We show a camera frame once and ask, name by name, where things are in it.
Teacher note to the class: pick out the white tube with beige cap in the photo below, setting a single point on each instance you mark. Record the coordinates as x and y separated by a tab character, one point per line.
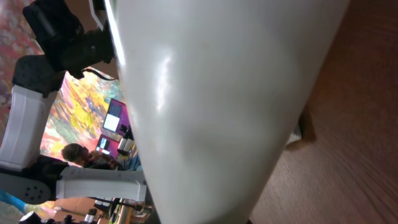
214	89

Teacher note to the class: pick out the upper computer monitor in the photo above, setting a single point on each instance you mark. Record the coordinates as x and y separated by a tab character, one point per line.
116	118

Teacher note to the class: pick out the computer monitor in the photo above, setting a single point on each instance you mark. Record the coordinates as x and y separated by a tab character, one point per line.
116	118
108	146

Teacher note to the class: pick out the lower computer monitor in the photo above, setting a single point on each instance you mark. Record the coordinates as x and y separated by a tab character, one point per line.
108	146

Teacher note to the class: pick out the person in background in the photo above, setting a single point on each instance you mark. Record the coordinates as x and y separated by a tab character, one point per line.
81	156

